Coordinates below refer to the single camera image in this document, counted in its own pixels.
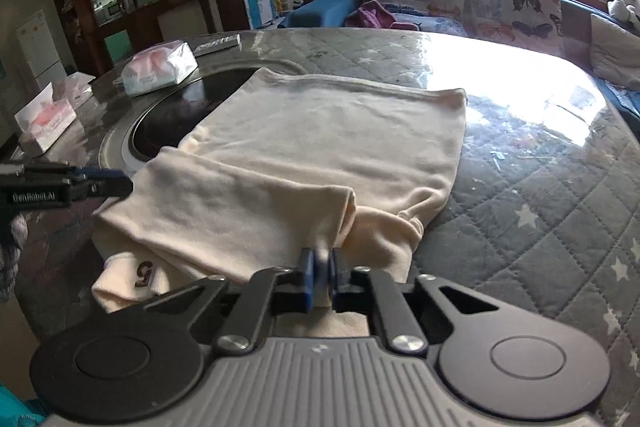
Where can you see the pink tissue pack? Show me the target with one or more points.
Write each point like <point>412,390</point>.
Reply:
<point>164,65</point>

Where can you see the black induction cooktop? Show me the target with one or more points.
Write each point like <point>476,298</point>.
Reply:
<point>169,120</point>

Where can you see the large butterfly print pillow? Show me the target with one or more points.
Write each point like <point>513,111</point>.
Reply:
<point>534,25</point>

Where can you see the white refrigerator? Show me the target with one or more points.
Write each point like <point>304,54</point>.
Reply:
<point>39,50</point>

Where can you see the grey remote control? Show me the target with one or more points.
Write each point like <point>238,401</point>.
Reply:
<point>217,45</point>

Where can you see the tissue box at edge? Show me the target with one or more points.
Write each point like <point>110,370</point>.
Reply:
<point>42,121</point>

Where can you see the small butterfly print pillow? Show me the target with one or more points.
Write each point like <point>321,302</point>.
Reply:
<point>442,16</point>

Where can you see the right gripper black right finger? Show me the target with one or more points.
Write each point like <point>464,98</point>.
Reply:
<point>498,358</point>

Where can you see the cream white garment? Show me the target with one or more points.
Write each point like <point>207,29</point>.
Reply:
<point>286,163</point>

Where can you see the grey quilted star table cover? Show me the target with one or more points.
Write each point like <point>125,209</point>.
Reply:
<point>544,213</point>

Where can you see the purple cloth on sofa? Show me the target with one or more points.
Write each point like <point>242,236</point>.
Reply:
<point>372,14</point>

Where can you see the blue sofa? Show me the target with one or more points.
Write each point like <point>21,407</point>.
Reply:
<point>583,35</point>

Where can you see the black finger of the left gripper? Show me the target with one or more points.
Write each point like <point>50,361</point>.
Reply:
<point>89,182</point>

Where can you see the grey plain cushion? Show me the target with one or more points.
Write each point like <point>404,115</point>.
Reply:
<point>614,53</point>

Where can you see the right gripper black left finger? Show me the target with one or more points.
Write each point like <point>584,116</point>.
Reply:
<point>134,363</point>

